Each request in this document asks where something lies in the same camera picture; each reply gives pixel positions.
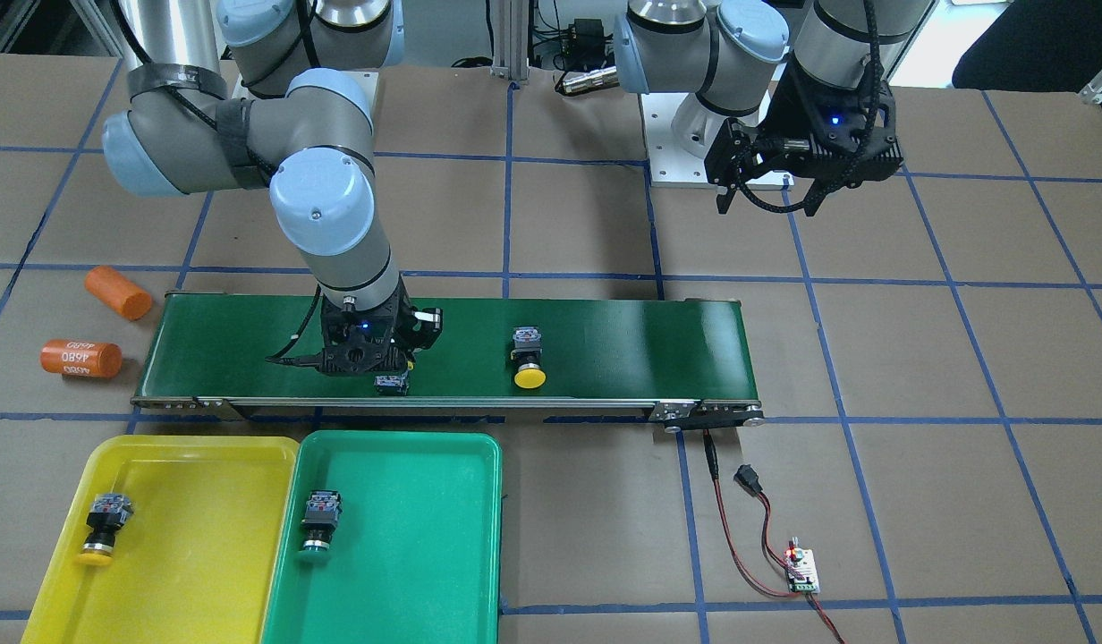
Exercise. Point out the black cable connector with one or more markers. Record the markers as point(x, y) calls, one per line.
point(747, 478)

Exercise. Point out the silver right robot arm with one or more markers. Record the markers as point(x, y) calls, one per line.
point(261, 95)

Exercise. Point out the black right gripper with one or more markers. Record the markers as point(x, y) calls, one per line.
point(423, 331)

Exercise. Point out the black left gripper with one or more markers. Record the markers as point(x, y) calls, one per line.
point(790, 107)

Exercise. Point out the green plastic tray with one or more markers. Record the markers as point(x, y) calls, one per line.
point(415, 557)

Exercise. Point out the plain orange cylinder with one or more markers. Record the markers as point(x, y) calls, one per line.
point(118, 292)

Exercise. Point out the small controller circuit board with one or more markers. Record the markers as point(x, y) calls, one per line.
point(801, 571)

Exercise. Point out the yellow plastic tray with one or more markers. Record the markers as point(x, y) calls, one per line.
point(194, 563)

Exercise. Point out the green conveyor belt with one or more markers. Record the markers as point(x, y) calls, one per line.
point(682, 364)

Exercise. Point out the orange cylinder with 4680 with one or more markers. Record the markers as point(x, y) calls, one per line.
point(81, 358)

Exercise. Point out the green push button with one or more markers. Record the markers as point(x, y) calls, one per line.
point(392, 384)
point(320, 520)

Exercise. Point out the yellow push button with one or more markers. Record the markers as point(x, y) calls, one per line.
point(107, 514)
point(525, 355)

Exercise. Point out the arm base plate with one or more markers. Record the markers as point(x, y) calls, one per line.
point(367, 80)
point(678, 132)

